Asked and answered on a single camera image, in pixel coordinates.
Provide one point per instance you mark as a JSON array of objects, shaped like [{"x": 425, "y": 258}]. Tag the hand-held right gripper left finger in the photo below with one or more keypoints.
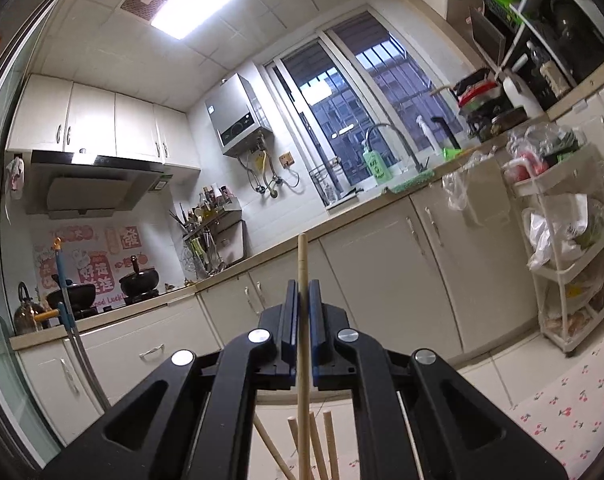
[{"x": 294, "y": 350}]

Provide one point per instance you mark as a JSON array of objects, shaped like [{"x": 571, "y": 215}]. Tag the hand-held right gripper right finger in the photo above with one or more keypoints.
[{"x": 314, "y": 360}]

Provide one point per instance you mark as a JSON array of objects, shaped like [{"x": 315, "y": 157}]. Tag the wooden chopstick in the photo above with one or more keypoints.
[
  {"x": 303, "y": 260},
  {"x": 331, "y": 445},
  {"x": 273, "y": 447},
  {"x": 294, "y": 435},
  {"x": 318, "y": 445}
]

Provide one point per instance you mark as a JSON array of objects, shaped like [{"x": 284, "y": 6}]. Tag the beige lower kitchen cabinets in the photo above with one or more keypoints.
[{"x": 382, "y": 270}]

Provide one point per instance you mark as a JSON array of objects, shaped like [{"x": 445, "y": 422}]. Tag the black wok with lid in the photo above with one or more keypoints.
[{"x": 139, "y": 280}]

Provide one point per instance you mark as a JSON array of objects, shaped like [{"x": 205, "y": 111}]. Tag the green dish soap bottle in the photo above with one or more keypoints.
[{"x": 378, "y": 167}]

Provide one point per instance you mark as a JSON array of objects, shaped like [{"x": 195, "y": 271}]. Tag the green sink cloth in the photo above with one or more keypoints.
[{"x": 412, "y": 180}]

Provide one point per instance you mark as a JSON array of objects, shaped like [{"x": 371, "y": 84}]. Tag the black cooking pot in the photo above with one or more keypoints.
[{"x": 74, "y": 296}]

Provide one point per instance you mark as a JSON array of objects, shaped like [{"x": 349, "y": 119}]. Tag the clear hanging plastic bag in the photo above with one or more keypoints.
[{"x": 459, "y": 185}]

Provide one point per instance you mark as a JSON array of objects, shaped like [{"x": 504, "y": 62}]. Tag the chrome kitchen faucet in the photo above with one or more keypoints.
[{"x": 382, "y": 127}]

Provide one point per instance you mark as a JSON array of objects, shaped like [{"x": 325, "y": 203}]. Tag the silver water heater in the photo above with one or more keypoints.
[{"x": 234, "y": 115}]

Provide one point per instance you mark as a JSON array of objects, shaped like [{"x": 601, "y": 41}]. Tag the barred kitchen window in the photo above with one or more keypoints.
[{"x": 352, "y": 105}]

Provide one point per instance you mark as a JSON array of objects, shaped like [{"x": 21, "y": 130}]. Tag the white spray bottle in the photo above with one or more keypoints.
[{"x": 427, "y": 135}]

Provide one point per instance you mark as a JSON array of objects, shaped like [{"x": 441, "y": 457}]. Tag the range hood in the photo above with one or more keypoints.
[{"x": 92, "y": 185}]

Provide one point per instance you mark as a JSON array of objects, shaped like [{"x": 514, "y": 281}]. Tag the cherry printed tablecloth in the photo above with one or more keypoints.
[{"x": 572, "y": 410}]

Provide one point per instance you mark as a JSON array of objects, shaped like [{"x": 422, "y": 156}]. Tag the steel kettle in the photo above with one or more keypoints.
[{"x": 29, "y": 315}]

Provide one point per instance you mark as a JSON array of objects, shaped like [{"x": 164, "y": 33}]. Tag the white trolley with bags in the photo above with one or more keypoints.
[{"x": 567, "y": 240}]

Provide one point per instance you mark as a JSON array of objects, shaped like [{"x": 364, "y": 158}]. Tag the white upper cabinets over hood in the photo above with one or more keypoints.
[{"x": 107, "y": 120}]

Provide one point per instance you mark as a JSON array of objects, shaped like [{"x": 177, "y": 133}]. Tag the black countertop dish rack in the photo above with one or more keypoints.
[{"x": 487, "y": 110}]

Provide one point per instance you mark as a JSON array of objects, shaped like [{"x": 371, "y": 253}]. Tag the glass sliding door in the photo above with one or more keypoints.
[{"x": 2, "y": 210}]

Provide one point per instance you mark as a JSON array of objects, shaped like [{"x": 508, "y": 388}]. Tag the pink hanging cloth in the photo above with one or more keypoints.
[{"x": 14, "y": 175}]

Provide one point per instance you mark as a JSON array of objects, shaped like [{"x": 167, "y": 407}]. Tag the white plastic jug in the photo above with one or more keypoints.
[{"x": 522, "y": 95}]

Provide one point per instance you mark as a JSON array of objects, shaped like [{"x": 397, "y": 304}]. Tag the black microwave oven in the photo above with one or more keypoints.
[{"x": 489, "y": 35}]

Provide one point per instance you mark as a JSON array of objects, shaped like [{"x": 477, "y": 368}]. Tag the white metal shelf rack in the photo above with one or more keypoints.
[{"x": 532, "y": 15}]

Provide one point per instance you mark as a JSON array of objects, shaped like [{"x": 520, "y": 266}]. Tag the black rice cooker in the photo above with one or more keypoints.
[{"x": 582, "y": 30}]

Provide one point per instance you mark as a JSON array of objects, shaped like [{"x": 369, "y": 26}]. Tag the wall utensil rack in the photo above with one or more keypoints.
[{"x": 209, "y": 240}]

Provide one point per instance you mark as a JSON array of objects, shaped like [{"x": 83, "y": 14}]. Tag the wall power socket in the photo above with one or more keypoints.
[{"x": 287, "y": 160}]

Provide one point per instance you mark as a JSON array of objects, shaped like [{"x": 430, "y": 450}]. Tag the red printed wall sticker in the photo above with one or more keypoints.
[{"x": 89, "y": 260}]

